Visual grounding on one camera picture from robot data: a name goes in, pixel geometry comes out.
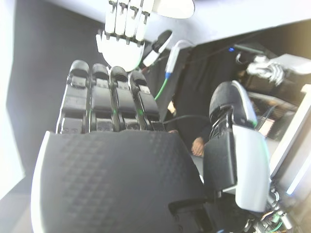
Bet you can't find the person's hand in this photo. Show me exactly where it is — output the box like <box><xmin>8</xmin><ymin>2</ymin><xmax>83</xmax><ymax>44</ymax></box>
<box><xmin>191</xmin><ymin>136</ymin><xmax>206</xmax><ymax>156</ymax></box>

